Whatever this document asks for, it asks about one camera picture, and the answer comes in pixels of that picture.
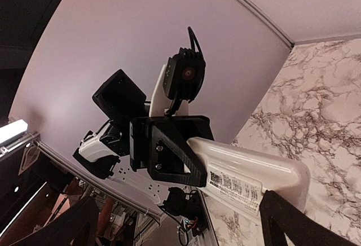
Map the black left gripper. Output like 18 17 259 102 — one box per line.
130 116 213 187

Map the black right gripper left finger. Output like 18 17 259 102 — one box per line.
15 196 99 245

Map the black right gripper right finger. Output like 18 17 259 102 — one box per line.
259 191 354 245

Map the white remote control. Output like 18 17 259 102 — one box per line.
187 137 310 222

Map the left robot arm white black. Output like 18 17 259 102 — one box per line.
73 65 213 204

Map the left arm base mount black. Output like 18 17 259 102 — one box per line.
160 187 209 236

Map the left aluminium corner post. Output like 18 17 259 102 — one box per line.
236 0 295 50

